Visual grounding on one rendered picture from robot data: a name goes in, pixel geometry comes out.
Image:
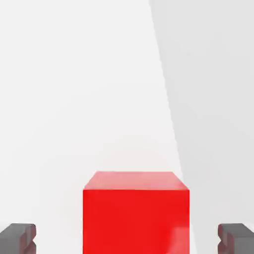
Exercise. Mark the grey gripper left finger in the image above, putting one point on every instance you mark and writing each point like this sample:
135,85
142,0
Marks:
13,238

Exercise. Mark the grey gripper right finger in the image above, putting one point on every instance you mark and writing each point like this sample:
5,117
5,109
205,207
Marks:
238,238

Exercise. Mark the small red cube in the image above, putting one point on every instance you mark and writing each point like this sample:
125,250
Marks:
135,218

